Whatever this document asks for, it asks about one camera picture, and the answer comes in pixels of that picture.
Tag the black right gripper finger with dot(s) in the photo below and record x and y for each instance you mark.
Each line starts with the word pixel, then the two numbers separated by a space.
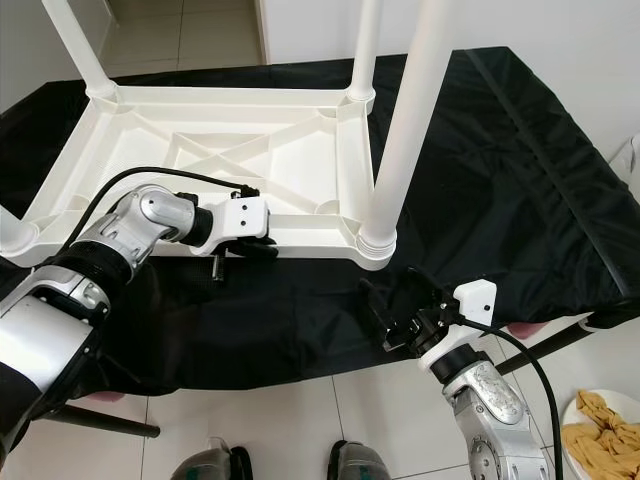
pixel 379 312
pixel 423 290

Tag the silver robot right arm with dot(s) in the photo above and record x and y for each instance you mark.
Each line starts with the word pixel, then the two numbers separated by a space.
pixel 490 410

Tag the pink cloth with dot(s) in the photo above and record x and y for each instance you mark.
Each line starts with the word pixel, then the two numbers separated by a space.
pixel 520 330
pixel 105 397

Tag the black tablecloth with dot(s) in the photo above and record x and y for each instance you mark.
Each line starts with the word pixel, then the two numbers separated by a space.
pixel 540 200

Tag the yellow cloth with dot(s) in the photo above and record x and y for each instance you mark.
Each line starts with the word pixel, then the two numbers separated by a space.
pixel 605 440

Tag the grey robot left foot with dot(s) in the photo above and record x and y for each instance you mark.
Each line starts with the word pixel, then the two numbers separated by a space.
pixel 210 465

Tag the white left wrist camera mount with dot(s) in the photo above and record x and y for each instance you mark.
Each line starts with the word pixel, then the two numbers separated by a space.
pixel 240 218

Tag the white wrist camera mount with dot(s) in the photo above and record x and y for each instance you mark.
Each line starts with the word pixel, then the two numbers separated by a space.
pixel 240 218
pixel 475 298

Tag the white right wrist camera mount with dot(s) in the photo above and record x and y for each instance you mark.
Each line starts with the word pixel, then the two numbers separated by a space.
pixel 475 298

